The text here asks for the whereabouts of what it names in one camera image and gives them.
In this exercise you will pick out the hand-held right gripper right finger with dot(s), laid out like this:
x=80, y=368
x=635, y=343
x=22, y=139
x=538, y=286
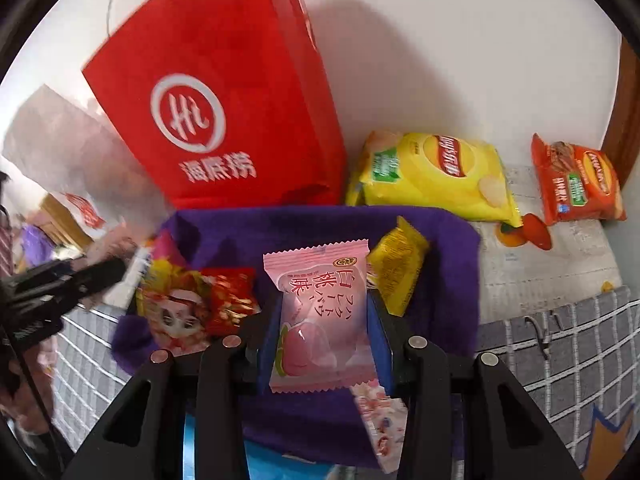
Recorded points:
x=377, y=345

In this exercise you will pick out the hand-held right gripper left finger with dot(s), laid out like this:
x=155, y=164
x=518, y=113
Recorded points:
x=265, y=350

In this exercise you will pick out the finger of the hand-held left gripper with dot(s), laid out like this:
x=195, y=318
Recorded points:
x=97, y=275

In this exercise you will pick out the red snack packet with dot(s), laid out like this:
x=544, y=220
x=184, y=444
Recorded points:
x=230, y=300

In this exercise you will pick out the pale pink peach snack packet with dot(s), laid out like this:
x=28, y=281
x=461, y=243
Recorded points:
x=320, y=320

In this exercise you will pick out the purple felt tray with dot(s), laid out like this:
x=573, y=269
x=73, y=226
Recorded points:
x=450, y=285

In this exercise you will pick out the blue cardboard box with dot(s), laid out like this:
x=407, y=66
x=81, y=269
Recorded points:
x=270, y=465

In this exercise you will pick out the person's left hand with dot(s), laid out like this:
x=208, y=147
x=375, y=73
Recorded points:
x=42, y=380

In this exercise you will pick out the pink floral snack packet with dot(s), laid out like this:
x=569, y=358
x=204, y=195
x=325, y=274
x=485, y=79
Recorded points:
x=377, y=420

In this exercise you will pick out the yellow and pink snack packet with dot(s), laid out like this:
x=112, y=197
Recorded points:
x=175, y=310

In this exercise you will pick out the yellow triangular snack packet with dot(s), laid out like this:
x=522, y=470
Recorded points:
x=397, y=260

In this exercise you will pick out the white plastic bag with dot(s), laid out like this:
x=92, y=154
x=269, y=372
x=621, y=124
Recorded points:
x=65, y=160

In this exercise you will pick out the metal clip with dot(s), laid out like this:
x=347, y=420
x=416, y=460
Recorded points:
x=544, y=335

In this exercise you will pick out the yellow chips bag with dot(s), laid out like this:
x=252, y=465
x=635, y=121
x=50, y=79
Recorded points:
x=440, y=180

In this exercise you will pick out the printed paper mat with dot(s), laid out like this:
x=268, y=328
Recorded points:
x=550, y=260

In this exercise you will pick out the grey checked tablecloth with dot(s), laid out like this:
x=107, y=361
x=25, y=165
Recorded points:
x=575, y=360

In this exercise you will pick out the orange chips bag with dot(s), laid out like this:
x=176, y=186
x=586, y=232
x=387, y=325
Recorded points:
x=575, y=185

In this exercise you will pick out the red paper bag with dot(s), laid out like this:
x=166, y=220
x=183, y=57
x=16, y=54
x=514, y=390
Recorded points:
x=240, y=60

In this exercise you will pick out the brown wooden frame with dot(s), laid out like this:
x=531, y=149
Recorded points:
x=625, y=110

